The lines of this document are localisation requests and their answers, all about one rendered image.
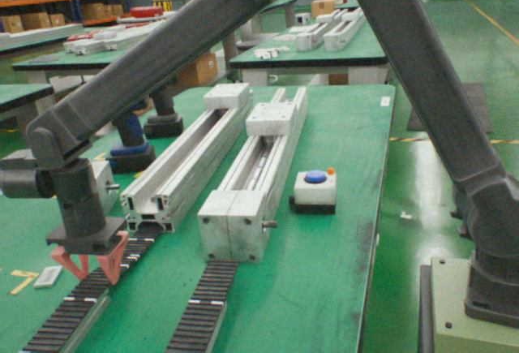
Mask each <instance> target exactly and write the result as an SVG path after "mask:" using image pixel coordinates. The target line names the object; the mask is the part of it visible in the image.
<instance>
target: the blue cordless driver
mask: <svg viewBox="0 0 519 353"><path fill-rule="evenodd" d="M148 104H149V101H148V95H147V96H145V97H144V98H142V99H141V100H140V101H138V102H136V103H135V104H134V105H133V106H132V107H130V108H129V109H127V110H126V111H124V112H123V113H122V114H121V115H120V116H118V117H117V118H115V119H114V120H113V121H111V123H112V124H113V126H116V128H117V130H118V134H119V136H120V139H121V141H122V142H121V143H115V144H114V146H113V147H112V148H111V150H110V151H109V154H108V155H107V156H106V158H105V161H109V164H110V168H111V172H112V174H125V173H134V172H142V171H145V170H146V169H147V168H148V167H149V166H150V165H151V164H152V163H153V162H154V161H155V160H156V159H157V157H156V152H155V148H154V146H153V145H149V142H148V140H144V138H143V134H144V130H143V128H142V127H141V124H140V122H139V118H138V116H137V114H133V111H139V110H142V109H143V110H146V109H147V107H148Z"/></svg>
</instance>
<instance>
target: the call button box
mask: <svg viewBox="0 0 519 353"><path fill-rule="evenodd" d="M306 173H307V172H299V173H298V176H297V179H296V183H295V185H294V196H289V204H295V213H296V214H336V207H337V174H336V173H335V174H333V175H330V174H328V172H324V173H325V179H324V180H323V181H320V182H310V181H307V180H306V176H305V175H306Z"/></svg>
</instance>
